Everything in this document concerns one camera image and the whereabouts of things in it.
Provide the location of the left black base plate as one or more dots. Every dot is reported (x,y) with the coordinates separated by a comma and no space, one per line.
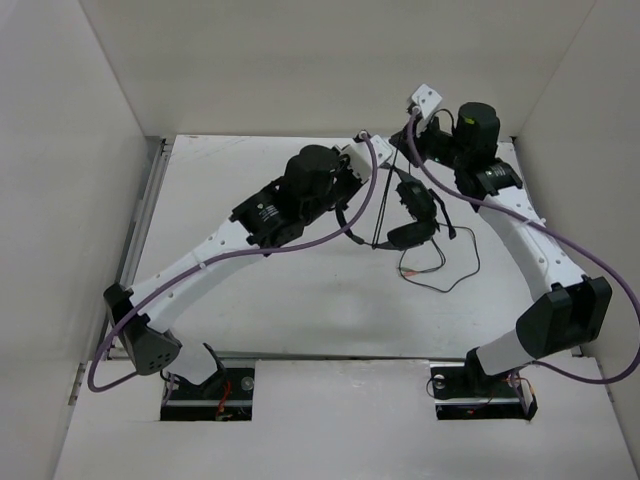
(230,401)

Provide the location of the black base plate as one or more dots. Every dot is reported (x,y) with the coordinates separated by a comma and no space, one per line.
(230,401)
(507,397)

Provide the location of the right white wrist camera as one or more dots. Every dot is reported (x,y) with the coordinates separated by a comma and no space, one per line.
(424,102)

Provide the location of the black headphones with cable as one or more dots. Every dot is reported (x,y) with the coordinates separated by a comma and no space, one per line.
(428,216)

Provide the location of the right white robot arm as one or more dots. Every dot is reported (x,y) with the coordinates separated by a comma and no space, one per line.
(568,306)

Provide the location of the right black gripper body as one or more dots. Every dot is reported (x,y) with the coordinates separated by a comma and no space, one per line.
(440,145)

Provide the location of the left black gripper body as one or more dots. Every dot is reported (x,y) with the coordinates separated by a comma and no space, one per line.
(345,185)

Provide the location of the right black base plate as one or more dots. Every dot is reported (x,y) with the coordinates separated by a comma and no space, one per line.
(507,397)

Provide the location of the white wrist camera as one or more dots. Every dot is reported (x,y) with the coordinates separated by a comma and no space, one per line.
(424,102)
(359,158)

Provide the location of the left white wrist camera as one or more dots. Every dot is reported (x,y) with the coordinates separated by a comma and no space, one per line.
(359,158)

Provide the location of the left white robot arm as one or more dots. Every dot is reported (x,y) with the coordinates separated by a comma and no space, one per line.
(144,314)

